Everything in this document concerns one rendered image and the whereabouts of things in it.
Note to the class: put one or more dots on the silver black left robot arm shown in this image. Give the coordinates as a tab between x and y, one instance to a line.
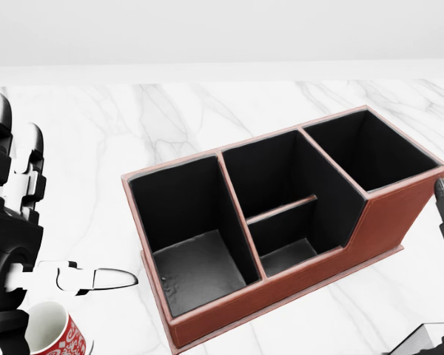
1	334

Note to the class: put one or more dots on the red-brown desk caddy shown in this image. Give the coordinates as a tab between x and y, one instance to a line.
303	273

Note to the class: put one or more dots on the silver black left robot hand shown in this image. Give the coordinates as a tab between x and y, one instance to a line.
13	236

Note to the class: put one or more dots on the red white patterned mug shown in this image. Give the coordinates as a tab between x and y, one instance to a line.
72	338

